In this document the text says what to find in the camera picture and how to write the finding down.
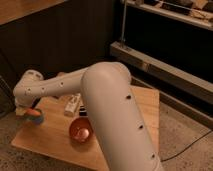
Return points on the blue ceramic cup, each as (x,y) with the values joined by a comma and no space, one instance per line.
(37,120)

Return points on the red bowl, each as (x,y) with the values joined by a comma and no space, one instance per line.
(80,130)

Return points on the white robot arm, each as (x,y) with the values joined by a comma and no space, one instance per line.
(111,107)

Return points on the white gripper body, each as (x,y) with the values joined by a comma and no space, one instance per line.
(20,109)

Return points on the black white striped block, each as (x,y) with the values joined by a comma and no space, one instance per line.
(82,111)

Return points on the metal shelf rack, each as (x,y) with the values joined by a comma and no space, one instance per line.
(168,51)

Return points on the orange pepper with green stem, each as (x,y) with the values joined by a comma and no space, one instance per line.
(33,112)

